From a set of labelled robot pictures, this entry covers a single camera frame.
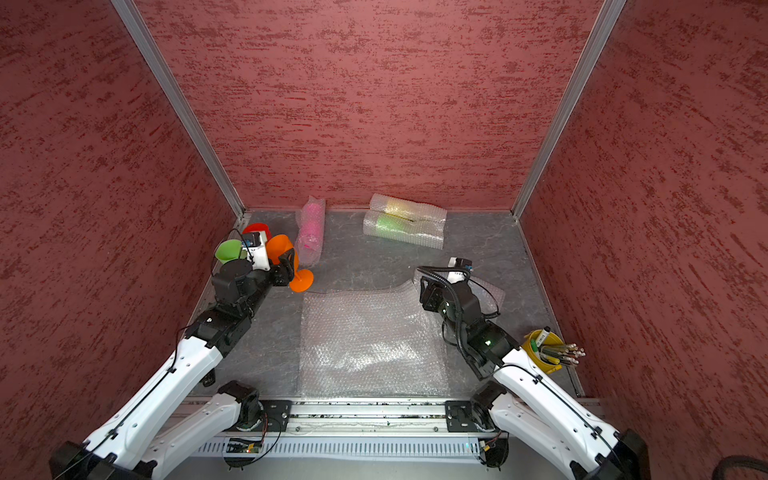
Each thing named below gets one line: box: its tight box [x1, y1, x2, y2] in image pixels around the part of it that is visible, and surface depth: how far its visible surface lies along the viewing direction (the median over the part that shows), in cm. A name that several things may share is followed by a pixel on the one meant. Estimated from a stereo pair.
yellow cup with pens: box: [522, 326, 586, 374], surface depth 72 cm
